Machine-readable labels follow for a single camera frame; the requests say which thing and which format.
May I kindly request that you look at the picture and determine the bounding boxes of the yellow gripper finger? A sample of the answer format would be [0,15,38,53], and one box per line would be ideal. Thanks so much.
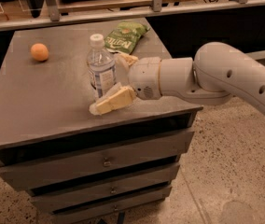
[89,82,136,115]
[114,53,139,72]

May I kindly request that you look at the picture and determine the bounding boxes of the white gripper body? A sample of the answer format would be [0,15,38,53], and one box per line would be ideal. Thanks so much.
[128,57,161,100]

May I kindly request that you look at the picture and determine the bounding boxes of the clear plastic water bottle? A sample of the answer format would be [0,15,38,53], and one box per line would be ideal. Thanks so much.
[87,34,116,100]

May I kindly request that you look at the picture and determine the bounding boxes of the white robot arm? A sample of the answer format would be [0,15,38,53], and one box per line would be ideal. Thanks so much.
[90,42,265,116]

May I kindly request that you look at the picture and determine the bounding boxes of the green chip bag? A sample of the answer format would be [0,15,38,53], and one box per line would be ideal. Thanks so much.
[105,21,150,54]

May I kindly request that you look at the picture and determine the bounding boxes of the top grey drawer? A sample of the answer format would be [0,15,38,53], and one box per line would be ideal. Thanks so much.
[0,128,194,191]

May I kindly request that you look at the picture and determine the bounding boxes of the grey drawer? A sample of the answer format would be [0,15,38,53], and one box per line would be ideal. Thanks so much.
[0,128,194,191]
[52,185,172,224]
[31,162,179,213]

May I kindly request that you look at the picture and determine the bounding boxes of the grey drawer cabinet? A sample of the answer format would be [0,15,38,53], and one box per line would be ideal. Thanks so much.
[0,22,198,219]

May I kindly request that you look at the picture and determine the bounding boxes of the orange fruit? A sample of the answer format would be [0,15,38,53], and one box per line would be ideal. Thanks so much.
[31,43,49,62]

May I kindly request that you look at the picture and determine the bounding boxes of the middle grey drawer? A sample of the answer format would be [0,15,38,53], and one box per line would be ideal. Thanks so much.
[31,162,179,213]

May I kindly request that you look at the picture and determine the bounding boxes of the bottom grey drawer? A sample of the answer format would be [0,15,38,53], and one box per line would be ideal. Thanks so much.
[52,185,172,224]

